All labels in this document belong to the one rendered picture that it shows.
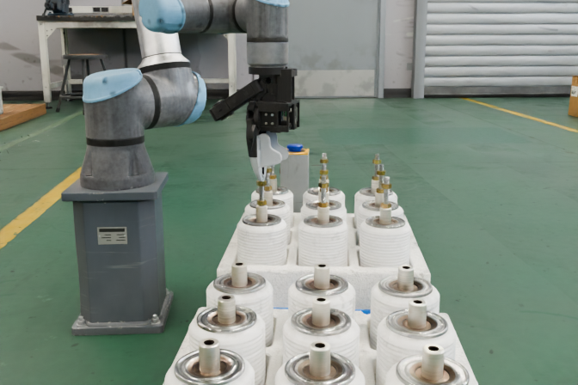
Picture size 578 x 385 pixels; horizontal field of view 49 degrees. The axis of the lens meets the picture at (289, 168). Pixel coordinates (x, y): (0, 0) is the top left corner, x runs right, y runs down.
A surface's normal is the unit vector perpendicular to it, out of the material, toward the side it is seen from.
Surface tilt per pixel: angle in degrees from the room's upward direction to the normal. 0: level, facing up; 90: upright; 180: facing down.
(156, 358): 0
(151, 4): 90
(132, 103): 90
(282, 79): 90
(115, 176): 72
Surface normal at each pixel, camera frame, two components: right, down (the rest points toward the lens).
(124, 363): 0.00, -0.98
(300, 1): 0.06, 0.21
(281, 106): -0.30, 0.20
